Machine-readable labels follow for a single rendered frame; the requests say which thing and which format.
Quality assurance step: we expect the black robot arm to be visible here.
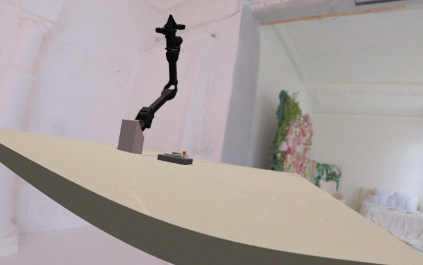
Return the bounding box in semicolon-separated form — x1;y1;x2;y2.
135;36;183;131

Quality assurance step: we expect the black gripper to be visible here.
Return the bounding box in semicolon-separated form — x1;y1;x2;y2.
155;14;185;41

